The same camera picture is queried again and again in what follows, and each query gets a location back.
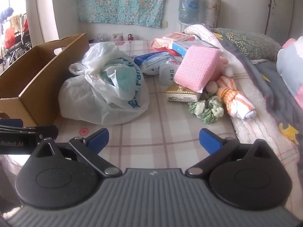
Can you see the red thermos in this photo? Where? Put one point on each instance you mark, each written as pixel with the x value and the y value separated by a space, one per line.
pixel 130 37

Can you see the orange striped rolled cloth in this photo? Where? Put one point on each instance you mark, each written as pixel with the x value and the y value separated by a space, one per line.
pixel 234 99

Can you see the patterned paper roll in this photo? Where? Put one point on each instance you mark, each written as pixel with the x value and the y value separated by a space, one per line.
pixel 212 11

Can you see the pink knitted sponge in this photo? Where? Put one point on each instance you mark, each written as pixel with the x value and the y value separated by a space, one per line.
pixel 196 68

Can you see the blue water jug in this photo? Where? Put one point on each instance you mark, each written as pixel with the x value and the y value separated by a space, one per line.
pixel 188 9

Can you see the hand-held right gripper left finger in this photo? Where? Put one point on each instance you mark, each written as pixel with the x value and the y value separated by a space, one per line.
pixel 99 139

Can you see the white wardrobe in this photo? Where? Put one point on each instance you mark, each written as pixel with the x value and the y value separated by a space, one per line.
pixel 286 7

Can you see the yogurt cup with silver lid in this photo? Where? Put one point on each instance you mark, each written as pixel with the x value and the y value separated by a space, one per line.
pixel 169 74

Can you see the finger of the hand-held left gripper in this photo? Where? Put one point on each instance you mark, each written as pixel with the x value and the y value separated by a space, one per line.
pixel 11 123
pixel 46 132

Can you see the metal frame rack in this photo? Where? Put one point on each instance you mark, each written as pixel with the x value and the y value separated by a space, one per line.
pixel 22 42

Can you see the pink and blue plush cushion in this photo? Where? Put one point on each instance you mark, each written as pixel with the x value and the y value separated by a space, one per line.
pixel 291 61

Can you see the plaid printed tablecloth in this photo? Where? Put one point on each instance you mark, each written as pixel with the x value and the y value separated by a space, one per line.
pixel 153 134

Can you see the blue and white box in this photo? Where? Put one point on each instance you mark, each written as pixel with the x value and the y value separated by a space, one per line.
pixel 184 46

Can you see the green floral pillow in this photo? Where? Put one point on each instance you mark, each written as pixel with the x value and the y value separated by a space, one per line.
pixel 248 42

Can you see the white plastic bag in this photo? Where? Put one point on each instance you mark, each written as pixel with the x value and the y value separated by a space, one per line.
pixel 94 94

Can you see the brown cardboard box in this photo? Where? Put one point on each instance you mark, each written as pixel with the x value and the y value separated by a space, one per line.
pixel 35 80

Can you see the grey printed blanket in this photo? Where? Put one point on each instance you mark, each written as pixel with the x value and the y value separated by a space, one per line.
pixel 272 87

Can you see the red wet wipes pack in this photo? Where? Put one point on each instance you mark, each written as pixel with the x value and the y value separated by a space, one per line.
pixel 175 37

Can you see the red and white small packet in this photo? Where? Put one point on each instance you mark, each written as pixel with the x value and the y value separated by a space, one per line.
pixel 117 37

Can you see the green floral scrunchie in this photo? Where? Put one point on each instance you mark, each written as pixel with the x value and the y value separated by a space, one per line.
pixel 208 113

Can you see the blue wet wipes pack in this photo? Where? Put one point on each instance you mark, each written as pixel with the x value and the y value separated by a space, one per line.
pixel 153 61

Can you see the clear plastic bag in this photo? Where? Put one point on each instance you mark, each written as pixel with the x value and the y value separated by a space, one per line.
pixel 100 38

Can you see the white water dispenser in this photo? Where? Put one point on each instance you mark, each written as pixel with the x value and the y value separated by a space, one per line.
pixel 182 27

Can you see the teal floral wall cloth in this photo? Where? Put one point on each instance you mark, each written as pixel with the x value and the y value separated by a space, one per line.
pixel 123 2

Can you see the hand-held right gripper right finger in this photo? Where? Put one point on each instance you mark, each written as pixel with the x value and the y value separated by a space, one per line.
pixel 209 141

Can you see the red bag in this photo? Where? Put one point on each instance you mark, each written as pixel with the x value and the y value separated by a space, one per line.
pixel 10 37

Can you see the gold tissue pack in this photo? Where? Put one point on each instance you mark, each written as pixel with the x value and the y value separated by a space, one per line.
pixel 180 94

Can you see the pink plush toy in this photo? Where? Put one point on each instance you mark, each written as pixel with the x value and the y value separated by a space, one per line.
pixel 227 70

